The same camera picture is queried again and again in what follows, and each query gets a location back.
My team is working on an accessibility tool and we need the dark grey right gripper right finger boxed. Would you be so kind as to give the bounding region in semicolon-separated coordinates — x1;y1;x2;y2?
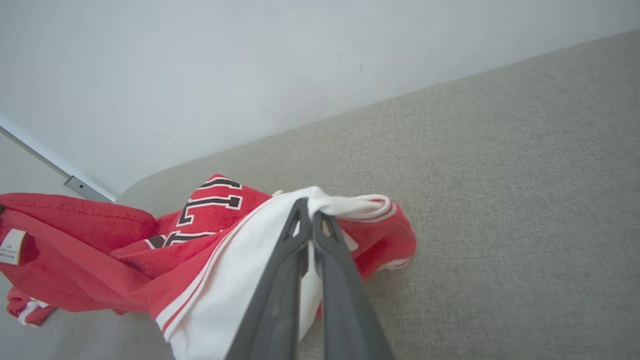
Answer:
312;211;396;360

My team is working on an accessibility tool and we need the grey fabric sofa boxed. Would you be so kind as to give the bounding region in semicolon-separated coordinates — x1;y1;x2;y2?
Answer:
0;30;640;360

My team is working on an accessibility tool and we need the grey metal frame leg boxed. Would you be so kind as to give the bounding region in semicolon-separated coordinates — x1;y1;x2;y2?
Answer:
0;125;117;203

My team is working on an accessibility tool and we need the red white basketball jersey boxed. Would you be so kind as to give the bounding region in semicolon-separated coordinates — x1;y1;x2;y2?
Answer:
0;174;417;360

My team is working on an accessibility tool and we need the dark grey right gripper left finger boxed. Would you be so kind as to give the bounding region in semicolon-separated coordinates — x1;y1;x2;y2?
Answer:
225;197;313;360

